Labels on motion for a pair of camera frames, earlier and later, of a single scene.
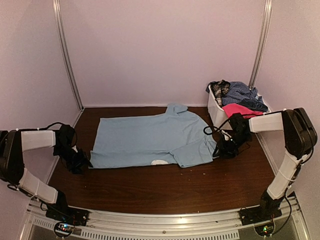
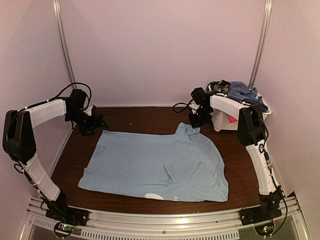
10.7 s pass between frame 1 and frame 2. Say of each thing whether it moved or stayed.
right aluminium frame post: stayed
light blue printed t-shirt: moved
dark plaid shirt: stayed
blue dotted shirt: stayed
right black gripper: moved
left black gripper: moved
